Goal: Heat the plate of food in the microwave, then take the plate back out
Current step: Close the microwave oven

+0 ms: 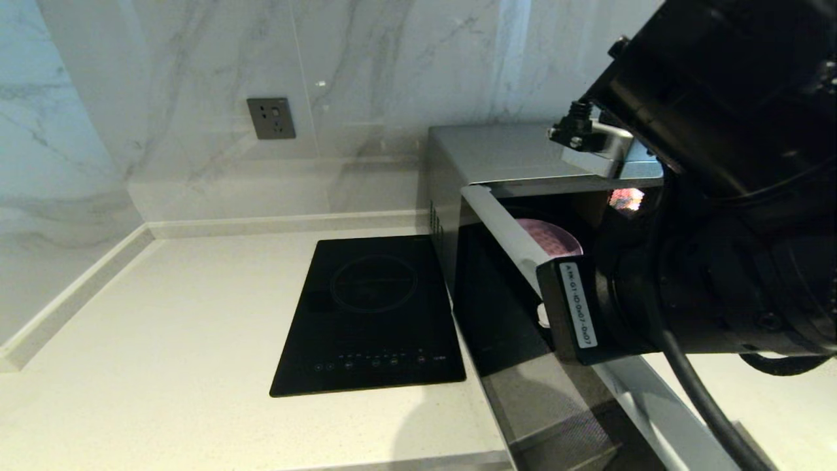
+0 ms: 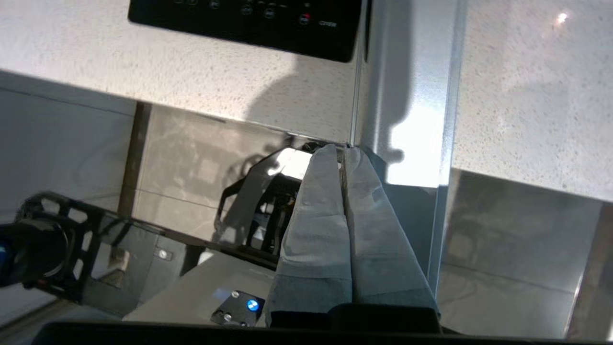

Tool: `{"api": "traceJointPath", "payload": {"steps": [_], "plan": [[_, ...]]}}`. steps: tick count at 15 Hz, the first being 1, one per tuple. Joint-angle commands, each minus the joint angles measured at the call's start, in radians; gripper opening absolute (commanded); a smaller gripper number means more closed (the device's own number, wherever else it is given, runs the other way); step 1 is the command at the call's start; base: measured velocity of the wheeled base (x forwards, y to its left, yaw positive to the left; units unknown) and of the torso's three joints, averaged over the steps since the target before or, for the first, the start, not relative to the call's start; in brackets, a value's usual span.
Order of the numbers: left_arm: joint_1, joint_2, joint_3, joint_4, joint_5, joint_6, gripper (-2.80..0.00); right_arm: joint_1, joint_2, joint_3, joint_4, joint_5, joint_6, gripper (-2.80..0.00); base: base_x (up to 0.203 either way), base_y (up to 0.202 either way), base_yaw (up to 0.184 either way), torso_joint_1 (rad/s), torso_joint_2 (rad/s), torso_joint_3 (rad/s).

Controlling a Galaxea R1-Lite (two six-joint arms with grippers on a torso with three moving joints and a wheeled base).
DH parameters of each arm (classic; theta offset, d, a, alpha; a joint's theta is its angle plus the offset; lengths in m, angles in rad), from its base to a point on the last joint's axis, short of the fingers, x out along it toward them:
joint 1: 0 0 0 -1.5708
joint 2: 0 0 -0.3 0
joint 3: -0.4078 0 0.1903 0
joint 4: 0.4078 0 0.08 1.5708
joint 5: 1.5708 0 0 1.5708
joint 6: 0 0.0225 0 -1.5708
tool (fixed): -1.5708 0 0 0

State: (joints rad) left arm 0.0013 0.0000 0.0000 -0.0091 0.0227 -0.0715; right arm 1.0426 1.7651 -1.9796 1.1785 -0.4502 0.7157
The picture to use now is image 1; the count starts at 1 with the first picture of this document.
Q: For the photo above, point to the purple plate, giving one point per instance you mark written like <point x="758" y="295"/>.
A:
<point x="552" y="239"/>

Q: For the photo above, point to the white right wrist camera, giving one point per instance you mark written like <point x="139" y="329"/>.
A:
<point x="608" y="154"/>

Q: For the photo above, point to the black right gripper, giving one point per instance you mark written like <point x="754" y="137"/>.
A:
<point x="614" y="314"/>

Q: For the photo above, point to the grey single wall socket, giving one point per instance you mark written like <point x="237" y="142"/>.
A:
<point x="271" y="119"/>

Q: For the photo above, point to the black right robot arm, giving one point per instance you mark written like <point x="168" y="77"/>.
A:
<point x="739" y="131"/>

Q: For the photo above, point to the black induction cooktop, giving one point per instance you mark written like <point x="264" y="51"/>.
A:
<point x="373" y="314"/>

